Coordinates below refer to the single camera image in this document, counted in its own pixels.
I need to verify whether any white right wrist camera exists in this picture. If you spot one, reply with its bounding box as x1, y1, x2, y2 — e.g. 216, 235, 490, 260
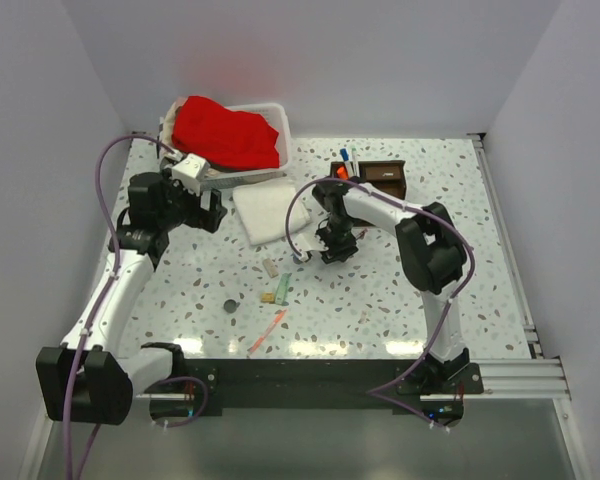
293, 233, 328, 262

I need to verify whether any green transparent clip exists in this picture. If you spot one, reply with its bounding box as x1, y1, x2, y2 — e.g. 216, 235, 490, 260
274, 273, 291, 305

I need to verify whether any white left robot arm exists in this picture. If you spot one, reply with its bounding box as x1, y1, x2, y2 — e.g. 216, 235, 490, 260
36, 172, 227, 425

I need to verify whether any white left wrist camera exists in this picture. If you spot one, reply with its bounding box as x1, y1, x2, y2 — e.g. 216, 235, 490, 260
171, 154, 210, 196

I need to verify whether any brown wooden desk organizer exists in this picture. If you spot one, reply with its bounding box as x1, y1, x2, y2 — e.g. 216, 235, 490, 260
358, 160, 407, 200

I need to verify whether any black orange highlighter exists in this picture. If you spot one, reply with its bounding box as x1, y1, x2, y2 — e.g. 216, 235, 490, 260
336, 166, 349, 180

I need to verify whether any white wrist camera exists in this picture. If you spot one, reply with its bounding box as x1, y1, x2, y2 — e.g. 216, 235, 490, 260
171, 154, 210, 196
293, 233, 328, 262

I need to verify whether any dark round disc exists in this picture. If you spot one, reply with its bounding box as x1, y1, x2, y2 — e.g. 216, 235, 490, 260
223, 299, 239, 314

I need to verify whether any white plastic basket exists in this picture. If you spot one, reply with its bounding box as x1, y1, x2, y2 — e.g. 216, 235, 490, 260
158, 101, 294, 192

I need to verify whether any beige eraser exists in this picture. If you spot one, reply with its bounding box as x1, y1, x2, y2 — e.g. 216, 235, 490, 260
263, 258, 279, 278

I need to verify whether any blue capped white marker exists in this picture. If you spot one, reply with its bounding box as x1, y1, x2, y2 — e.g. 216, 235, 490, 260
339, 148, 355, 178

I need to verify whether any beige cloth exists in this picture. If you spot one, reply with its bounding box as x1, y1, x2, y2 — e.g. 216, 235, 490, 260
157, 97, 187, 164

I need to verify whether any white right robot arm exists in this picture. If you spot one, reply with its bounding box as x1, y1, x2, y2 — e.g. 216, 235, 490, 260
312, 178, 476, 393

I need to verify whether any green capped white marker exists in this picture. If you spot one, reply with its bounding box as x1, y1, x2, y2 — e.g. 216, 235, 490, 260
349, 146, 360, 177

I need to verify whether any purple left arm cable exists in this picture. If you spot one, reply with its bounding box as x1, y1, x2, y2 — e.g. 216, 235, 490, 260
62, 134, 210, 480

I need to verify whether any orange pink pen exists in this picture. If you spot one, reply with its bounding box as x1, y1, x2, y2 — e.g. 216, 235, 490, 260
247, 309, 286, 356

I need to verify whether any folded white towel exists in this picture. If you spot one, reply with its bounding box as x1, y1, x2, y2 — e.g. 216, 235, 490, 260
233, 178, 297, 246

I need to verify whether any red cloth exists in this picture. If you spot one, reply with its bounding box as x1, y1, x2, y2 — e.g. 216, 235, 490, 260
173, 96, 279, 171

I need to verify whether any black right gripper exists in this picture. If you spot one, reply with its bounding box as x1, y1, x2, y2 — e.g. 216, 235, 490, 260
310, 215, 359, 264

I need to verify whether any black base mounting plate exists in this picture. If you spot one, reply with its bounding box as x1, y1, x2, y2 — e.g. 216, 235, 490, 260
128, 357, 482, 418

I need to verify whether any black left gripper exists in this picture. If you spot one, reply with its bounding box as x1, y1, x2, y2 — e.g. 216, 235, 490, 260
158, 169, 226, 234

